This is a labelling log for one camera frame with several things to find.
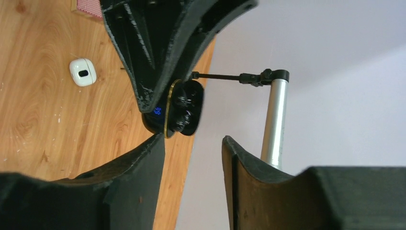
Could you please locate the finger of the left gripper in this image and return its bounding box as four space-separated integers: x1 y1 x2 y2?
100 0 215 113
172 0 259 81

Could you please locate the black earbud charging case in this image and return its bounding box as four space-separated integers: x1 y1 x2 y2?
142 80 204 138

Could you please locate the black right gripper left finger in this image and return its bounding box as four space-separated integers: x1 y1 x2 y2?
0 134 165 230

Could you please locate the silver microphone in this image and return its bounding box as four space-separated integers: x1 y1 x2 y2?
260 69 289 170

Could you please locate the white earbud charging case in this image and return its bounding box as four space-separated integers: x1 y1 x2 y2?
69 58 97 87

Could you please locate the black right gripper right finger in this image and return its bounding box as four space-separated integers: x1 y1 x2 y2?
222 136 406 230

